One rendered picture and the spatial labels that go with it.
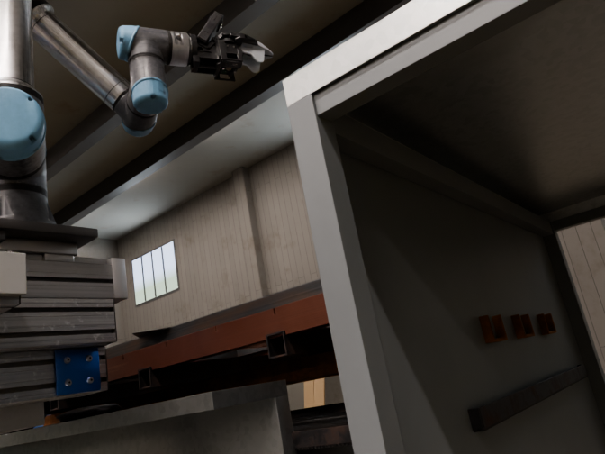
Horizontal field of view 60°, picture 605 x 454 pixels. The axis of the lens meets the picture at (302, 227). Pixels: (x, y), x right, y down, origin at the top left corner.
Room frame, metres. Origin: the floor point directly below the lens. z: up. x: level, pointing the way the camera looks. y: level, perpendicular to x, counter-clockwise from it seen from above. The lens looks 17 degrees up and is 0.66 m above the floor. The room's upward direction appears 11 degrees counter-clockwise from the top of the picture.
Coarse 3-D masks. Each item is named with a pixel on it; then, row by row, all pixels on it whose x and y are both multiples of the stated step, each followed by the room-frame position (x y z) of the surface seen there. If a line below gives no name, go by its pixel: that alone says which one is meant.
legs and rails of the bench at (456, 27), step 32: (480, 0) 0.48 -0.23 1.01; (512, 0) 0.46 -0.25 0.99; (544, 0) 0.46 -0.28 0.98; (448, 32) 0.50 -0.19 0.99; (480, 32) 0.49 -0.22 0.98; (384, 64) 0.54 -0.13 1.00; (416, 64) 0.53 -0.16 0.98; (320, 96) 0.60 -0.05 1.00; (352, 96) 0.57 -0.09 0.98; (576, 224) 1.60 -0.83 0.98
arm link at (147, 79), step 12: (132, 60) 0.96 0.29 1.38; (144, 60) 0.96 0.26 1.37; (156, 60) 0.97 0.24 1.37; (132, 72) 0.97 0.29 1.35; (144, 72) 0.96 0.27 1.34; (156, 72) 0.97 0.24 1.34; (132, 84) 0.97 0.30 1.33; (144, 84) 0.96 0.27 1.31; (156, 84) 0.97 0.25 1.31; (132, 96) 0.98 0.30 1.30; (144, 96) 0.96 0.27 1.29; (156, 96) 0.97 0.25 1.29; (132, 108) 1.04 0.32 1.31; (144, 108) 1.00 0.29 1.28; (156, 108) 1.00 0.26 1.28
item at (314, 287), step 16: (304, 288) 1.11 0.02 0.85; (320, 288) 1.09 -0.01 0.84; (240, 304) 1.22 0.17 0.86; (256, 304) 1.19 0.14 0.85; (272, 304) 1.16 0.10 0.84; (208, 320) 1.28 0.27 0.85; (224, 320) 1.25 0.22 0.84; (144, 336) 1.43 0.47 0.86; (160, 336) 1.39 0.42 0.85; (176, 336) 1.35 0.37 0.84; (112, 352) 1.52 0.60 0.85; (128, 352) 1.48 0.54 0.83; (240, 352) 2.11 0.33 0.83; (256, 352) 2.07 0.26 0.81
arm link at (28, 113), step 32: (0, 0) 0.83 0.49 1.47; (0, 32) 0.83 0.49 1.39; (0, 64) 0.83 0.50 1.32; (32, 64) 0.88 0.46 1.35; (0, 96) 0.80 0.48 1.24; (32, 96) 0.85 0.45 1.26; (0, 128) 0.81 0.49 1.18; (32, 128) 0.83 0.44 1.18; (0, 160) 0.86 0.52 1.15; (32, 160) 0.90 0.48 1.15
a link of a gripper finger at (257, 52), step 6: (258, 42) 1.09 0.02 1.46; (240, 48) 1.07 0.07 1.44; (246, 48) 1.08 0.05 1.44; (252, 48) 1.09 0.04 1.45; (258, 48) 1.10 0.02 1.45; (264, 48) 1.10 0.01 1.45; (252, 54) 1.09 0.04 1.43; (258, 54) 1.09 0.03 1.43; (264, 54) 1.10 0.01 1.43; (270, 54) 1.13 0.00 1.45; (258, 60) 1.09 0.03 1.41
